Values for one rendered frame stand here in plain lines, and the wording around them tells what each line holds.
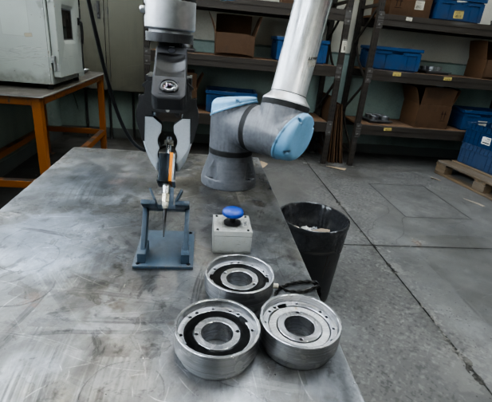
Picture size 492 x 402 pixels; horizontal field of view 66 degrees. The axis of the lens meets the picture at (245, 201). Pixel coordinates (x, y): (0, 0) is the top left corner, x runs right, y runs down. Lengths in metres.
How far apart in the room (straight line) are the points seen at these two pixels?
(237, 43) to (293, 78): 3.01
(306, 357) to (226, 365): 0.10
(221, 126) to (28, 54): 1.88
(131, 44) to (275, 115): 3.45
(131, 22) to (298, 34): 3.41
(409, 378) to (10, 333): 1.48
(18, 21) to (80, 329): 2.29
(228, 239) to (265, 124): 0.32
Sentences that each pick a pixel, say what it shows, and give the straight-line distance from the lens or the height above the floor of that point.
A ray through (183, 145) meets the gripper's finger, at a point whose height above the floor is 1.00.
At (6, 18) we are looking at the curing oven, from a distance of 2.72.
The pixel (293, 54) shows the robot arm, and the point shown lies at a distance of 0.92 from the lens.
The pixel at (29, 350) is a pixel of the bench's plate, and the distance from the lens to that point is 0.56.
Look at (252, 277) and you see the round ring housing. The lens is 0.60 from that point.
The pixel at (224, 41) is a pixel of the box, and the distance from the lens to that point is 3.90.
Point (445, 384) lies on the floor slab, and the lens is 1.83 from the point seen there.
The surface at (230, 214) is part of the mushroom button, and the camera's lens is 0.69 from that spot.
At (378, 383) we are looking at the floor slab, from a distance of 1.70.
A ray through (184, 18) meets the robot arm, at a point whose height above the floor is 1.18.
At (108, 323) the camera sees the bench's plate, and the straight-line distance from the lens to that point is 0.57.
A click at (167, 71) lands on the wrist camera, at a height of 1.11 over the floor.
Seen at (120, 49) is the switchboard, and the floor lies 0.96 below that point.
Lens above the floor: 1.16
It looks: 23 degrees down
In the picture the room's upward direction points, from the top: 5 degrees clockwise
